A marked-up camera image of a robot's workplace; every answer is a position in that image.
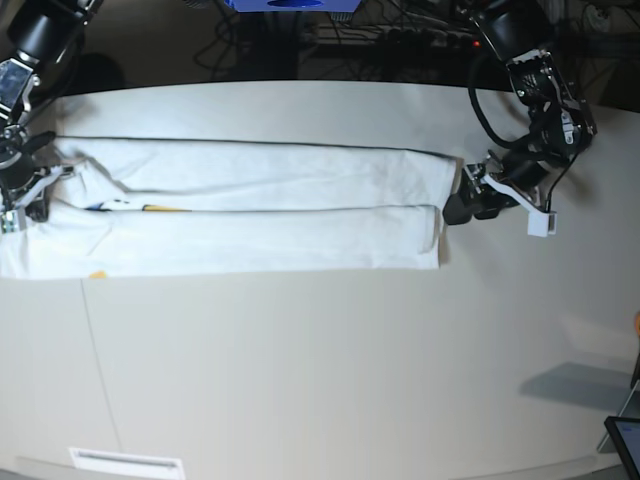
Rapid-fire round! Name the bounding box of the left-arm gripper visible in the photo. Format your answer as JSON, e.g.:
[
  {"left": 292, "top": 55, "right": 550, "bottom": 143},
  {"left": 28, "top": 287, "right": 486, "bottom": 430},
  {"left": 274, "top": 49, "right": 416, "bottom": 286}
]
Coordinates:
[{"left": 443, "top": 150, "right": 549, "bottom": 225}]

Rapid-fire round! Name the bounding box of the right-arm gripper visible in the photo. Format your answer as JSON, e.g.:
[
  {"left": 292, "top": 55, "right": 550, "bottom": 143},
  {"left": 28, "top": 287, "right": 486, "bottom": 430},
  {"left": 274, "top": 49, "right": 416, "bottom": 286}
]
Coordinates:
[{"left": 1, "top": 146, "right": 55, "bottom": 223}]

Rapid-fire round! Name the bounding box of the white printed T-shirt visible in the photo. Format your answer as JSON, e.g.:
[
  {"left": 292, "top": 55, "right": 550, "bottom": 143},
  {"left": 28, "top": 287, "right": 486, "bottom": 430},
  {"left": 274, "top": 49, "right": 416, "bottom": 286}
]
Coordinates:
[{"left": 1, "top": 138, "right": 458, "bottom": 280}]

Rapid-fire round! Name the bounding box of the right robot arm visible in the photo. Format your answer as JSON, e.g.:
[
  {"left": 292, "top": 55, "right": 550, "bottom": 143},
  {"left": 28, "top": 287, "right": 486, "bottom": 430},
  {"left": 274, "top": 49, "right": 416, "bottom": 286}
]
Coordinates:
[{"left": 1, "top": 1, "right": 102, "bottom": 233}]

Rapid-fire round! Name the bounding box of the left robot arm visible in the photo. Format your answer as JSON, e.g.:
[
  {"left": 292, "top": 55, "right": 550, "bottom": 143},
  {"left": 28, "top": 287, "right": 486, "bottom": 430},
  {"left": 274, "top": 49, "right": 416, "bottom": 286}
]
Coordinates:
[{"left": 443, "top": 1, "right": 597, "bottom": 237}]

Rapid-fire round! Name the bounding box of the white paper label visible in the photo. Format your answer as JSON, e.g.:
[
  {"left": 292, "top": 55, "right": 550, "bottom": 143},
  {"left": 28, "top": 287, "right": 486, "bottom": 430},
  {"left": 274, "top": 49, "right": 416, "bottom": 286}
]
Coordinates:
[{"left": 69, "top": 447, "right": 186, "bottom": 480}]

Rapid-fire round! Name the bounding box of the black tablet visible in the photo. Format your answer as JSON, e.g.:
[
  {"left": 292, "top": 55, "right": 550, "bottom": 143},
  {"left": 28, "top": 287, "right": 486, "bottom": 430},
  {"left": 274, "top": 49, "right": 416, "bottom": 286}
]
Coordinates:
[{"left": 604, "top": 416, "right": 639, "bottom": 480}]

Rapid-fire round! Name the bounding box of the blue camera stand base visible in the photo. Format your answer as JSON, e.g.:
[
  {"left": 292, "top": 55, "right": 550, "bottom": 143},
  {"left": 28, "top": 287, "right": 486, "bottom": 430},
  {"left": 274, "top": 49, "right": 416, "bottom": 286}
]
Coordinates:
[{"left": 225, "top": 0, "right": 361, "bottom": 13}]

